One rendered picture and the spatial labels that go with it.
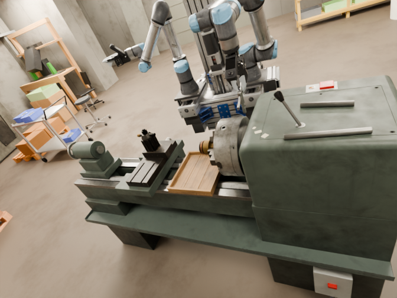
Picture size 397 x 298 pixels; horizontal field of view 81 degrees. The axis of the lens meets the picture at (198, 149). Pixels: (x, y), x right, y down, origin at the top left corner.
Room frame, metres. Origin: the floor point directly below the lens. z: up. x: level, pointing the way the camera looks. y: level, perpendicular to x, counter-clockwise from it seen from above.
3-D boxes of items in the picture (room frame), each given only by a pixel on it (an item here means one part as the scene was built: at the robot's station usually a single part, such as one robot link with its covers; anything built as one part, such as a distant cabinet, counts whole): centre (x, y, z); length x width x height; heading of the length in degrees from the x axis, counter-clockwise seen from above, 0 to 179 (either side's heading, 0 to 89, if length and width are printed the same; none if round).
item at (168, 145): (1.43, 0.27, 1.00); 0.20 x 0.10 x 0.05; 55
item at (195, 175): (1.18, 0.05, 0.89); 0.36 x 0.30 x 0.04; 145
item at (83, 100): (5.12, 1.88, 0.33); 0.62 x 0.59 x 0.65; 63
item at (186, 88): (1.84, -0.12, 1.21); 0.15 x 0.15 x 0.10
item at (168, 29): (1.97, -0.13, 1.54); 0.15 x 0.12 x 0.55; 174
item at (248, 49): (1.61, -0.56, 1.33); 0.13 x 0.12 x 0.14; 55
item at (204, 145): (1.11, -0.06, 1.08); 0.09 x 0.09 x 0.09; 55
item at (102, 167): (1.70, 0.81, 1.01); 0.30 x 0.20 x 0.29; 55
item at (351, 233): (0.81, -0.52, 0.43); 0.60 x 0.48 x 0.86; 55
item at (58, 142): (4.35, 2.36, 0.51); 1.07 x 0.63 x 1.01; 57
